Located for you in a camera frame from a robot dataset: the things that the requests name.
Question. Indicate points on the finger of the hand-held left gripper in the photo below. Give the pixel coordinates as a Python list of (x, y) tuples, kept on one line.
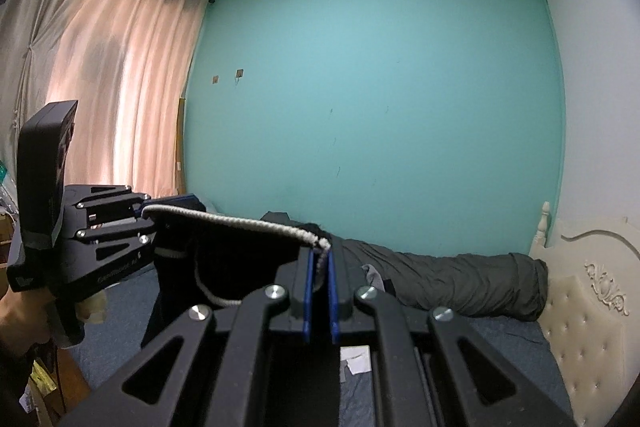
[(115, 238), (115, 202)]

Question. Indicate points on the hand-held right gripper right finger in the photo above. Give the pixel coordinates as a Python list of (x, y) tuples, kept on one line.
[(334, 297)]

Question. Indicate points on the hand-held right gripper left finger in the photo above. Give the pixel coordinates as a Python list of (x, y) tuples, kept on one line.
[(308, 292)]

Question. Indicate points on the black t-shirt white collar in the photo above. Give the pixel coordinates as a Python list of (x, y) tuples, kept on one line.
[(240, 252)]

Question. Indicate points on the person's left hand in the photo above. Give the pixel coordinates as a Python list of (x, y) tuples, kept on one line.
[(22, 319)]

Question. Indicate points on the grey jacket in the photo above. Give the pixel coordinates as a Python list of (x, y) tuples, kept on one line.
[(375, 274)]

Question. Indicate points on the white t-shirt with grey trim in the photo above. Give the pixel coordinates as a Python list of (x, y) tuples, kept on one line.
[(357, 359)]

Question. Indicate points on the dark grey rolled duvet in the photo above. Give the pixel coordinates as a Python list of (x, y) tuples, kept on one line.
[(450, 277)]

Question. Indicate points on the pink curtain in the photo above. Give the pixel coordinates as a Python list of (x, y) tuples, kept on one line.
[(110, 82)]

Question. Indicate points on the wooden cabinet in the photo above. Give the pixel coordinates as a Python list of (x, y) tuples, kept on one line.
[(65, 387)]

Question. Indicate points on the blue bed sheet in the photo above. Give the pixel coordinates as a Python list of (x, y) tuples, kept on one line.
[(500, 357)]

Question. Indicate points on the cream tufted headboard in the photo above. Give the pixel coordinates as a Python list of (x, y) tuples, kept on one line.
[(590, 317)]

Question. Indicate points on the wooden window frame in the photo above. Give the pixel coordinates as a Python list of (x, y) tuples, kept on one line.
[(181, 147)]

